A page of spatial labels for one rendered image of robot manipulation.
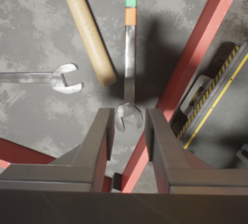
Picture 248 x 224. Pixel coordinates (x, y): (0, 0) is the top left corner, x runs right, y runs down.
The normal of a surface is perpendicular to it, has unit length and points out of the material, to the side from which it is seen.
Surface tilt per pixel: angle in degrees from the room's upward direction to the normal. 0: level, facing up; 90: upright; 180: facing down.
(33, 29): 0
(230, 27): 0
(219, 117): 0
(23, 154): 90
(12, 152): 90
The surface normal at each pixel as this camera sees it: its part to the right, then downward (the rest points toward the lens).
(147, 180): -0.03, 0.29
